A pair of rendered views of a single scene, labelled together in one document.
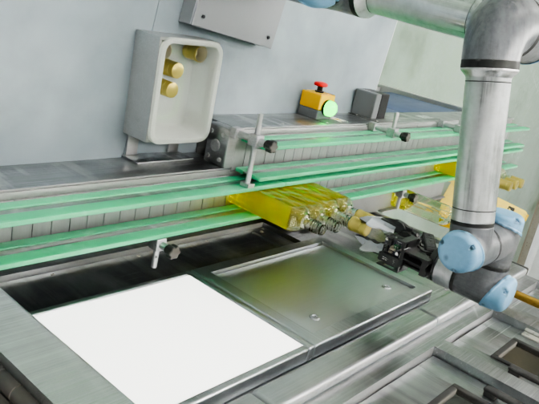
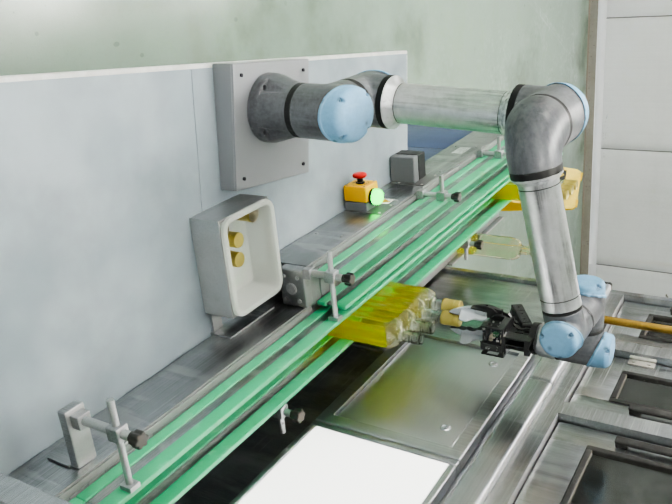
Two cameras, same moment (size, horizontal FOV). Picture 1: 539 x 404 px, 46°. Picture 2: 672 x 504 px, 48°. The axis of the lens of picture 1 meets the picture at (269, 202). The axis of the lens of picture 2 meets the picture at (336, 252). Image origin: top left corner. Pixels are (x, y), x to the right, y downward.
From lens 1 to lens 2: 0.42 m
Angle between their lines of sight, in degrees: 5
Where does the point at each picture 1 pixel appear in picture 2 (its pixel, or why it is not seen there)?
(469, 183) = (550, 279)
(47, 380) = not seen: outside the picture
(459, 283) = not seen: hidden behind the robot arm
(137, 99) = (211, 281)
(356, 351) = (495, 450)
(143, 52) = (203, 238)
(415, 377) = (553, 452)
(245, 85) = (293, 211)
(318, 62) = (348, 153)
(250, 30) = (286, 166)
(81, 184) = (199, 390)
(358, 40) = not seen: hidden behind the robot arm
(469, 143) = (540, 245)
